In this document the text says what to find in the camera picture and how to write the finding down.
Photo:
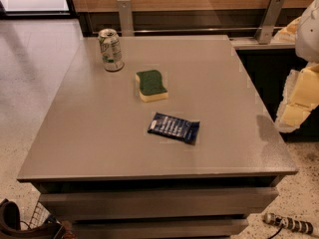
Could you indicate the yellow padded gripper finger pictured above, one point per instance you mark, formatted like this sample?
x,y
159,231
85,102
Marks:
x,y
300,98
288,33

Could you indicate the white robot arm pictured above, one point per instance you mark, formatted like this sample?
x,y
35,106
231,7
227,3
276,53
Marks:
x,y
307,35

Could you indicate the dark blue snack packet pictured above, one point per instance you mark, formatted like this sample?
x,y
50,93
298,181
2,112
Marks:
x,y
174,128

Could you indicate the green yellow sponge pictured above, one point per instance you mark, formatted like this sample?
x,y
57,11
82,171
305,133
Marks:
x,y
151,88

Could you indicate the grey lower drawer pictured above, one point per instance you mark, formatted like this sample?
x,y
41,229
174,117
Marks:
x,y
177,229

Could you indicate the grey drawer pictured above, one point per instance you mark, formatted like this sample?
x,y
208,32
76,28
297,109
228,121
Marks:
x,y
177,229
158,203

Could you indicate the grey upper drawer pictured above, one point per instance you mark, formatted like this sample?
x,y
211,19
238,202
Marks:
x,y
158,203

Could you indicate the dark brown bag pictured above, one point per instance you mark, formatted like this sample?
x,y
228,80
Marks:
x,y
10,225

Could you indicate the right metal bracket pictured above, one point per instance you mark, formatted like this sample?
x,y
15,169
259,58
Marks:
x,y
264,32

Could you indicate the metal bracket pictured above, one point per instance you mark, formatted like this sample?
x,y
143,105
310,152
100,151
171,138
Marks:
x,y
264,32
126,17

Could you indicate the left metal bracket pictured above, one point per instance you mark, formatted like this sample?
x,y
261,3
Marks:
x,y
126,17

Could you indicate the metal rail bar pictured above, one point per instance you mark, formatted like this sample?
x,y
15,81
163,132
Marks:
x,y
217,31

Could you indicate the wire mesh basket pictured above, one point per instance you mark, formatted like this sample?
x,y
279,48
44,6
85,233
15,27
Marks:
x,y
40,217

